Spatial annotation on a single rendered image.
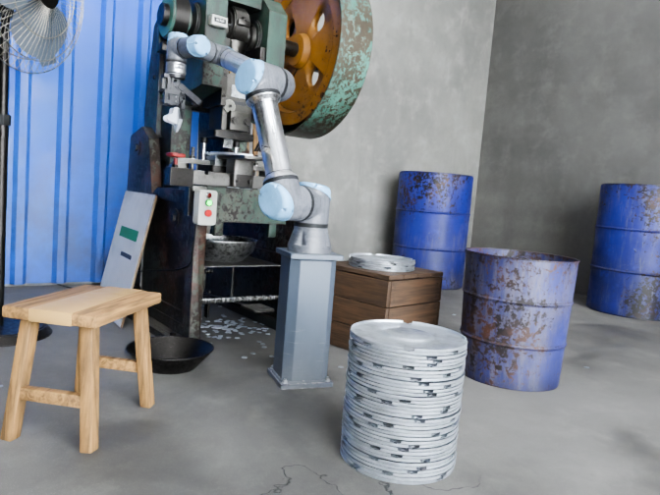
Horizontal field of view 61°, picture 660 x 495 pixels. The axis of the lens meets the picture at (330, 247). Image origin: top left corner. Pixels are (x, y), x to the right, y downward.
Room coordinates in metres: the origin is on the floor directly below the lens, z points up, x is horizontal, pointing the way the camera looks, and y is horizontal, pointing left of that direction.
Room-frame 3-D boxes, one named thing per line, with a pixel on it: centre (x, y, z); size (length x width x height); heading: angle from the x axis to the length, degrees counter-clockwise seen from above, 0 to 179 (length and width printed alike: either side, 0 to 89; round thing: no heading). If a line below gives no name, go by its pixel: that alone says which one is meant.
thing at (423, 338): (1.38, -0.21, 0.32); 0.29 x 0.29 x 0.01
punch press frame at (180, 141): (2.69, 0.60, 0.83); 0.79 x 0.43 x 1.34; 38
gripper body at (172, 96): (2.18, 0.65, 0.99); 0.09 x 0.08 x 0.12; 127
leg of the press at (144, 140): (2.53, 0.80, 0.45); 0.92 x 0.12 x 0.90; 38
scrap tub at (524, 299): (2.16, -0.74, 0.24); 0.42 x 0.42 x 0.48
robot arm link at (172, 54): (2.18, 0.64, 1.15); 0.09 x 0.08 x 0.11; 52
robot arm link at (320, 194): (1.90, 0.07, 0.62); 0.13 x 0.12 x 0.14; 142
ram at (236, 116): (2.55, 0.48, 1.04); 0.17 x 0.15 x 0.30; 38
